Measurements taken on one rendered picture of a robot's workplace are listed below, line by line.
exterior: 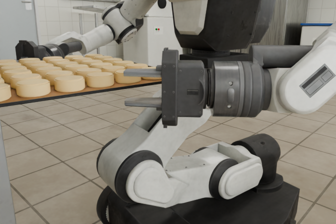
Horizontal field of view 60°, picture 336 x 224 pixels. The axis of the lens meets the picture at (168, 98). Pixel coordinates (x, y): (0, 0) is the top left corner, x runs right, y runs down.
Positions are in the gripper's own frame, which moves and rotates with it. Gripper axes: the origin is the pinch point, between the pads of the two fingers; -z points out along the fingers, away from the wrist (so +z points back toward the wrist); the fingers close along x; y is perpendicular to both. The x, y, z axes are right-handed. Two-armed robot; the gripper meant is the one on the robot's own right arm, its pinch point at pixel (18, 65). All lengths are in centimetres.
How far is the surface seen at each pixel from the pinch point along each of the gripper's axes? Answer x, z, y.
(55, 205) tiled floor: -68, 35, -16
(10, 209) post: -13.7, -38.9, 24.4
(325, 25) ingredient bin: 7, 388, 208
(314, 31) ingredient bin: -1, 394, 196
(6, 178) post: -9.0, -38.8, 24.4
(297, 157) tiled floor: -67, 102, 104
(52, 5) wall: 33, 336, -180
